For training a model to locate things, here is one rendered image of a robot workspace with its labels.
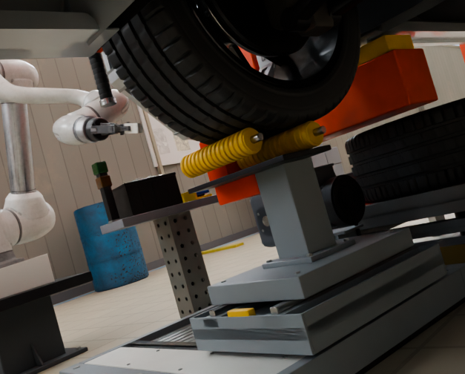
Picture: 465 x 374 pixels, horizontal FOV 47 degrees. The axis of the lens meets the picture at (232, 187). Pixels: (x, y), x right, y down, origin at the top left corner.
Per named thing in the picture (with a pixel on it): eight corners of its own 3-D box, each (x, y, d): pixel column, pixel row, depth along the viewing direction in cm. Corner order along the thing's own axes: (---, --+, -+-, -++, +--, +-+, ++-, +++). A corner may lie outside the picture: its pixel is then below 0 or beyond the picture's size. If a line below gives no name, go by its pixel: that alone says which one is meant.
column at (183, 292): (199, 330, 189) (167, 216, 191) (184, 330, 196) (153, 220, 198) (220, 320, 195) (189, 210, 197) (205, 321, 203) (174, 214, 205)
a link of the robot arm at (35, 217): (-3, 245, 226) (39, 233, 245) (22, 248, 218) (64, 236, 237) (-25, 58, 215) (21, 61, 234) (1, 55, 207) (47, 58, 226)
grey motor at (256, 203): (380, 287, 139) (342, 157, 140) (271, 295, 171) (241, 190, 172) (416, 267, 150) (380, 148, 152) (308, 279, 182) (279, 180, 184)
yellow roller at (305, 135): (319, 144, 113) (311, 117, 113) (233, 175, 135) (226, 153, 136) (336, 140, 117) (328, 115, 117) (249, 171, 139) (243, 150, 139)
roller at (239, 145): (254, 151, 111) (247, 125, 111) (178, 182, 133) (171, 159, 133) (274, 148, 114) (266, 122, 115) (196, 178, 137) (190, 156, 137)
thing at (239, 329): (314, 361, 95) (299, 307, 95) (199, 355, 122) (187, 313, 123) (449, 277, 127) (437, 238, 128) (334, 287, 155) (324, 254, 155)
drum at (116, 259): (128, 279, 522) (107, 203, 525) (161, 272, 488) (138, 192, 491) (84, 294, 484) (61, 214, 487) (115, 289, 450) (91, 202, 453)
